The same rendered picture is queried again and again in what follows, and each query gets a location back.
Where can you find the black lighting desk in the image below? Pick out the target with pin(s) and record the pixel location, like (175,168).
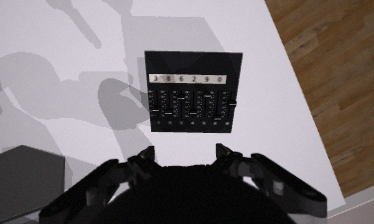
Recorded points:
(189,91)

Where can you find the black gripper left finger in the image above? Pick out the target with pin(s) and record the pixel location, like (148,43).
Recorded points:
(81,203)

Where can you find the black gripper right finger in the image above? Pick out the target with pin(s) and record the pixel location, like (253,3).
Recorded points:
(303,203)

